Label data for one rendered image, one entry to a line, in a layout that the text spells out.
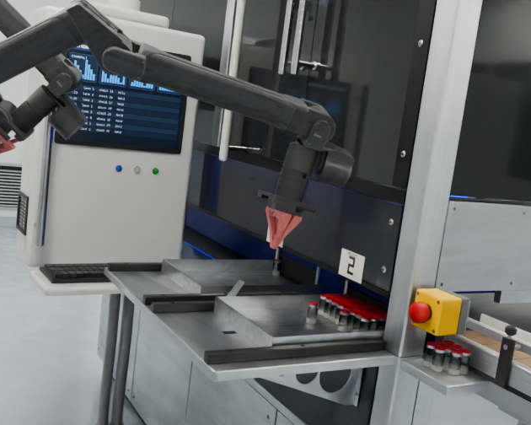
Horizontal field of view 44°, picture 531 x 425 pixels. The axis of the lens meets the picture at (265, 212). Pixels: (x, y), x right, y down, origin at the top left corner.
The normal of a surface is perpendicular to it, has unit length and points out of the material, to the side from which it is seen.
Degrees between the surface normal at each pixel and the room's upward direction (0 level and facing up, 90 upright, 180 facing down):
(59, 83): 99
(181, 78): 104
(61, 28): 112
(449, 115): 90
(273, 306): 90
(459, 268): 90
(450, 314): 90
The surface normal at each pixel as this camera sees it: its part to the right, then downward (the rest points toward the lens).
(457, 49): 0.48, 0.18
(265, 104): 0.18, 0.40
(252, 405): -0.87, -0.04
